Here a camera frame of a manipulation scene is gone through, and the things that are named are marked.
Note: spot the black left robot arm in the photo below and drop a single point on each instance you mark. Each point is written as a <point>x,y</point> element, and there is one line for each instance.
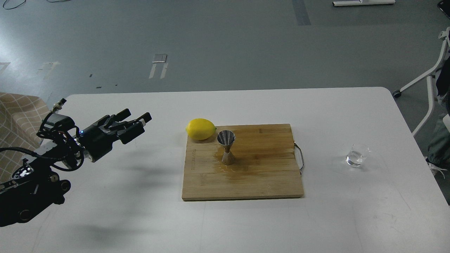
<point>35,185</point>

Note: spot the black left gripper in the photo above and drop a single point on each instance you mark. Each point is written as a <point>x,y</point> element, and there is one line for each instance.
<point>97,140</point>

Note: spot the yellow lemon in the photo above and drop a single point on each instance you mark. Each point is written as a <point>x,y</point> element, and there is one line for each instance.
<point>200,129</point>

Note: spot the steel jigger measuring cup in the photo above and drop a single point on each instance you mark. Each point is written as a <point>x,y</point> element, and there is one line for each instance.
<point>226,139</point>

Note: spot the bamboo cutting board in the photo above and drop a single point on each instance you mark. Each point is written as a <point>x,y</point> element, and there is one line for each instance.
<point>265,166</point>

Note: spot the beige checkered cloth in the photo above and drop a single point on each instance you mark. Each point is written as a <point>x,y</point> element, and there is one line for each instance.
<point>20,119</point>

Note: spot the clear glass cup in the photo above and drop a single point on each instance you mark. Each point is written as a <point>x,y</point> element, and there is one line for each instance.
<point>357,155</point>

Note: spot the white bar on floor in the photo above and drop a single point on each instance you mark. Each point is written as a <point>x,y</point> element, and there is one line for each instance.
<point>362,2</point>

